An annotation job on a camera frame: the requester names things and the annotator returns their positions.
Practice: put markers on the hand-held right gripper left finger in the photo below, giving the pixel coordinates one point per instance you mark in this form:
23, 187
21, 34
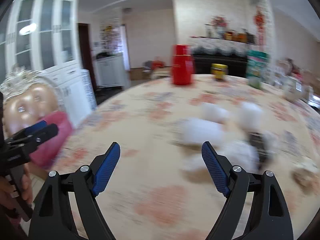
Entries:
107, 167

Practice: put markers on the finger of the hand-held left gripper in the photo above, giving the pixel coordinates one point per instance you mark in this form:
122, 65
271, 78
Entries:
48, 131
36, 127

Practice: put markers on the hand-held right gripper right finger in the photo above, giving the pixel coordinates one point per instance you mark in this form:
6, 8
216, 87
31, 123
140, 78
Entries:
215, 167

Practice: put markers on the pink plastic trash bag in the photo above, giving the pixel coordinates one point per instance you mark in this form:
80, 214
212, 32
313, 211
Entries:
53, 140

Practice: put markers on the person's left hand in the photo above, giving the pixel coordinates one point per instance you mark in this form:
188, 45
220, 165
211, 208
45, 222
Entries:
27, 187

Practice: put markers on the white carved tufted chair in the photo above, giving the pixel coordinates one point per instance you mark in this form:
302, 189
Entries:
30, 105

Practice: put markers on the white foam block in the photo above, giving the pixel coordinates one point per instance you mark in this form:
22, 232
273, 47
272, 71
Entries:
200, 132

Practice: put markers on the small dark object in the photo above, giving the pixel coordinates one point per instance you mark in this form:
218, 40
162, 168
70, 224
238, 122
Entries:
257, 147

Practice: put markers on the white patterned panel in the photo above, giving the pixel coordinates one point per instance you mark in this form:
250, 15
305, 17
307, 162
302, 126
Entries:
88, 90

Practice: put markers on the floral tablecloth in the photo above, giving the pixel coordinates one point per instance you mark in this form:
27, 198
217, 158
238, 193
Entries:
155, 135

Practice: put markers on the dark wooden door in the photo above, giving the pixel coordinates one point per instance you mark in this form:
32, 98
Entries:
85, 55

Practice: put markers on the small white cabinet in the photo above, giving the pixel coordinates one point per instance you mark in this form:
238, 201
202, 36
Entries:
110, 71

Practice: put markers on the tall white display cabinet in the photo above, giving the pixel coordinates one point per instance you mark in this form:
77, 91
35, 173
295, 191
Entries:
47, 42

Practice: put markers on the black bag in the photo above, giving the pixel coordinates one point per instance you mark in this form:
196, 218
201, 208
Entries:
102, 55

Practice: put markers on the yellow lid jar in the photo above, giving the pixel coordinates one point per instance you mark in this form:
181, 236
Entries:
219, 73

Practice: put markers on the cardboard box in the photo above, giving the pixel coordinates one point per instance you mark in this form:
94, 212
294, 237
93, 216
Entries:
138, 73

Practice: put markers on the red thermos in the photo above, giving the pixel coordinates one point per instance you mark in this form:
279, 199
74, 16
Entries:
183, 67

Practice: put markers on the black piano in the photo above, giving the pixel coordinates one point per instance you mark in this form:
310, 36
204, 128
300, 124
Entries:
217, 62

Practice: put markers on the green snack bag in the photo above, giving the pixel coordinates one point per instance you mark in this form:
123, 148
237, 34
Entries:
257, 67

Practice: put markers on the white lattice screen with mirror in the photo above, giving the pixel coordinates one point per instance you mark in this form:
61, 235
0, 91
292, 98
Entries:
110, 35

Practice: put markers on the red bag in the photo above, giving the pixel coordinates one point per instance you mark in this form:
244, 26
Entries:
158, 64

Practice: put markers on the floral lace piano cover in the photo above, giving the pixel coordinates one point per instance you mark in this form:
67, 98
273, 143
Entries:
220, 45

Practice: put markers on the woven basket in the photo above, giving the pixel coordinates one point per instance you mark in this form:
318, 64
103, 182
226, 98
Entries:
230, 36

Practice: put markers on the dark handbag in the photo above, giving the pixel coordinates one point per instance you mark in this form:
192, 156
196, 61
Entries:
250, 38

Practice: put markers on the vase of pink flowers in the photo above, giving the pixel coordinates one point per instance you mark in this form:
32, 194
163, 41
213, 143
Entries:
219, 26

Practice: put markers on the red knot ornament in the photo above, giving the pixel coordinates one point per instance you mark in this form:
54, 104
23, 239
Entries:
259, 25

